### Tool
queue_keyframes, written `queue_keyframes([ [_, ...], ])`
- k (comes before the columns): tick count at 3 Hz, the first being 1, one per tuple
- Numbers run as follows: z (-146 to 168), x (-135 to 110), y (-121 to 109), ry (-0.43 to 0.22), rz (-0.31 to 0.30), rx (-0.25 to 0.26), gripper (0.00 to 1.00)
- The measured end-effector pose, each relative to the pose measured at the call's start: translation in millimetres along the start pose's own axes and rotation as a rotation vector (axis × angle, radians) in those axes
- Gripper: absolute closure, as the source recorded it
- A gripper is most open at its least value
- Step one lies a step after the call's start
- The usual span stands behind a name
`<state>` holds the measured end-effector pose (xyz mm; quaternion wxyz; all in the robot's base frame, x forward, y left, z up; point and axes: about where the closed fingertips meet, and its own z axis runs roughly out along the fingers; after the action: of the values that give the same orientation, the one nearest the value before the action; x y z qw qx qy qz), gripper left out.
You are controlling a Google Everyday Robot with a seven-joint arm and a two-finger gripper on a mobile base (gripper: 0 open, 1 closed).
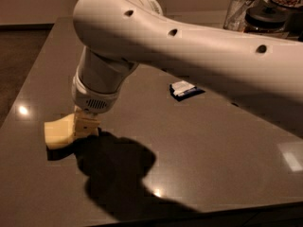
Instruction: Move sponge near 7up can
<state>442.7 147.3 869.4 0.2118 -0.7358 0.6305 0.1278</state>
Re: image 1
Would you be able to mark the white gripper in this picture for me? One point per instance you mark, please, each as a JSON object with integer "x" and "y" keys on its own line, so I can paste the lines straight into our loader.
{"x": 91, "y": 99}

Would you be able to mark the yellow sponge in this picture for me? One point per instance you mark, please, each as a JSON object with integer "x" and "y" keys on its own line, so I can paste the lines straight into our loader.
{"x": 59, "y": 133}

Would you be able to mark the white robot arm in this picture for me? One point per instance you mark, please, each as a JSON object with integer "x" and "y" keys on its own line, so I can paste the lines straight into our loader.
{"x": 263, "y": 75}

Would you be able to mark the blue white snack packet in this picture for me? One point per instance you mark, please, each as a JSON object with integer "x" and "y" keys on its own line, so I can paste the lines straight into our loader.
{"x": 183, "y": 89}

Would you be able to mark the clear glass cup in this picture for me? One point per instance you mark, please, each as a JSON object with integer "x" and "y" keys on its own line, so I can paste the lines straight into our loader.
{"x": 234, "y": 19}

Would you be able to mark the black lidded snack jar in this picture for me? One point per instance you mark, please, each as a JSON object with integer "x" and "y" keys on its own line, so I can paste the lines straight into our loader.
{"x": 264, "y": 19}

